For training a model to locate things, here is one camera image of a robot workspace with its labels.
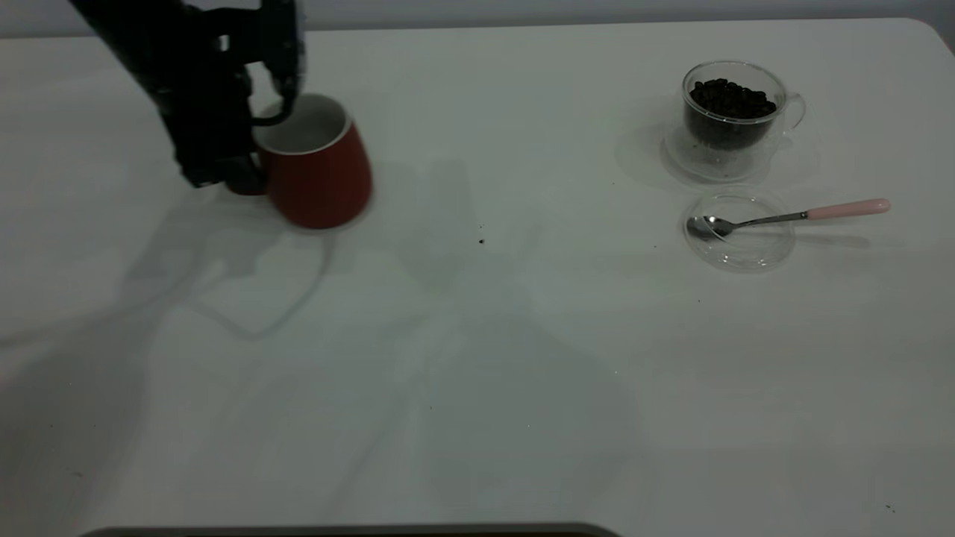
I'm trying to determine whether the double-walled glass cup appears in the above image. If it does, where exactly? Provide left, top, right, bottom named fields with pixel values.
left=661, top=61, right=808, bottom=184

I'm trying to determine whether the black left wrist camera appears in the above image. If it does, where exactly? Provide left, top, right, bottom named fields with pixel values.
left=190, top=0, right=307, bottom=98

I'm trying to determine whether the black camera cable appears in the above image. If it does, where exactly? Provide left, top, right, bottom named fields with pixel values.
left=250, top=63, right=301, bottom=126

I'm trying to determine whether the pink-handled metal spoon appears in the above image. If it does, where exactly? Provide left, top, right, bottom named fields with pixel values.
left=686, top=198, right=891, bottom=241

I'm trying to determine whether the clear glass lid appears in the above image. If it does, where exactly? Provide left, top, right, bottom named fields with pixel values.
left=683, top=186, right=796, bottom=274

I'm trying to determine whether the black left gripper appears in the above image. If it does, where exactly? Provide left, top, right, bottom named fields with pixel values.
left=155, top=48, right=268, bottom=196

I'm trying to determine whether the coffee beans pile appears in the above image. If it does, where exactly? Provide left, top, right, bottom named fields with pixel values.
left=686, top=78, right=777, bottom=150

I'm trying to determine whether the red ceramic mug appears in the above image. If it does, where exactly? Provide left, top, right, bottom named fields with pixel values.
left=224, top=93, right=374, bottom=230

